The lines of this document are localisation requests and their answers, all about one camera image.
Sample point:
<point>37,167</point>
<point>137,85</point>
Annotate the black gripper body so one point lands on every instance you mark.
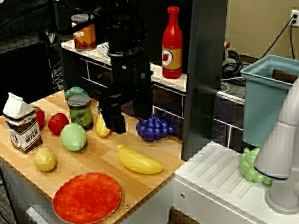
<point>139,75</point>

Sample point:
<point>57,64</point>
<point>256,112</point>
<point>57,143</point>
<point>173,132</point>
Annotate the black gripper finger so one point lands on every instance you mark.
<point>115,121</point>
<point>143,109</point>

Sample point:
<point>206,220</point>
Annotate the yellow toy banana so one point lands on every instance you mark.
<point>138,161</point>

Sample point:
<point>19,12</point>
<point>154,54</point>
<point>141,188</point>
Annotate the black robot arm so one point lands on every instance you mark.
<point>124,25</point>

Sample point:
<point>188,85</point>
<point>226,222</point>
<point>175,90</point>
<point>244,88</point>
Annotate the orange round plate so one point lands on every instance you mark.
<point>87,198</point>

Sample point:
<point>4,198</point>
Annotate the yellow toy corn cob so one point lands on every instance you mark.
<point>101,129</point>

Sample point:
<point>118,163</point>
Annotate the purple toy grapes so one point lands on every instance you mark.
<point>150,130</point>

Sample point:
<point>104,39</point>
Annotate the black tile backsplash panel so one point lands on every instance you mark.
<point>170,103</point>

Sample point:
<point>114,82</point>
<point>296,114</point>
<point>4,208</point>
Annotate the white shelf ledge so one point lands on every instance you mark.
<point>167,82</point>

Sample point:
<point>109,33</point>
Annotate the green peas can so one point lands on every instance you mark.
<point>80,112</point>

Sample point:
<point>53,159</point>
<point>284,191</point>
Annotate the light green toy fruit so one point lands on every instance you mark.
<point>73,137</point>

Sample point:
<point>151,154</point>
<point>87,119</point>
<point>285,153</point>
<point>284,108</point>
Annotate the red ketchup bottle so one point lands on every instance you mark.
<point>173,42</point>

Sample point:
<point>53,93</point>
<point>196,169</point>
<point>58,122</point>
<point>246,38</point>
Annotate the green toy broccoli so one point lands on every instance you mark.
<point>75,91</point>

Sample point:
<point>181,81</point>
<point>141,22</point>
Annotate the red toy strawberry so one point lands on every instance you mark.
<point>57,123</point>

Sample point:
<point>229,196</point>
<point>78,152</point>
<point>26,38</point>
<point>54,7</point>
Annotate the orange soup can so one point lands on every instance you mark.
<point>84,35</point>

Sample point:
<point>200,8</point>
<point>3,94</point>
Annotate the red toy tomato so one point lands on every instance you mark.
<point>40,118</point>

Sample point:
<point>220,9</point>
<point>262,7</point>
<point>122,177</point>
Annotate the yellow toy potato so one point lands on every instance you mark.
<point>44,159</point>

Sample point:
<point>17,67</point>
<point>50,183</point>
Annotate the grey box red button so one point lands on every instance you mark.
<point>227,44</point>

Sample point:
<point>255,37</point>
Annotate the chocolate milk carton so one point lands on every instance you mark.
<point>22,131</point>

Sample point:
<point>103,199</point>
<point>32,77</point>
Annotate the white toy sink unit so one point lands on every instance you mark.
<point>210,198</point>

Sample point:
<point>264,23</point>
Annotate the light blue plastic bin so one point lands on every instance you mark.
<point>262,112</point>

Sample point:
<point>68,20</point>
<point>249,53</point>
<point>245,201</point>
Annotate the light green toy grapes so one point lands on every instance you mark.
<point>248,165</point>

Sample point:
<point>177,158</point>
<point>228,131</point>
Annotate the brown cardboard pieces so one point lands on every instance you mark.
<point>285,75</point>

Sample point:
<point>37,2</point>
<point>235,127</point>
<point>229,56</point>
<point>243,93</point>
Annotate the grey toy faucet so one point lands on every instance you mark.
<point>286,142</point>

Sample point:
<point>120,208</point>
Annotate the dark grey upright post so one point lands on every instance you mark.
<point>203,69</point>

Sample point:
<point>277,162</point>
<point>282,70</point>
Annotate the white wall power outlet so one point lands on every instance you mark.
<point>295,17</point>

